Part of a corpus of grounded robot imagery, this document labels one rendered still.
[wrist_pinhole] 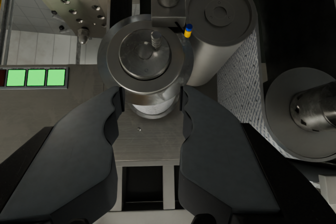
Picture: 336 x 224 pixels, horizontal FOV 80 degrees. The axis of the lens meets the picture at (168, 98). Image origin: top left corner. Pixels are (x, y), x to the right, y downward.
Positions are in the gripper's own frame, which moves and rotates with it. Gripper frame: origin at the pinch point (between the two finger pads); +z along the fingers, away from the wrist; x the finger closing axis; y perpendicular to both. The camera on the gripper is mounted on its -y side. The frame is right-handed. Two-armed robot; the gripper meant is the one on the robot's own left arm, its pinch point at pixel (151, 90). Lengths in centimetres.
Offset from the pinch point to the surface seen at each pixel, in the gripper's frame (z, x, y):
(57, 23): 254, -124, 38
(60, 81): 47, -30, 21
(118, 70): 17.0, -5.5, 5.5
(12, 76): 48, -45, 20
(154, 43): 16.6, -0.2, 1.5
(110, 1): 26.1, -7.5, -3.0
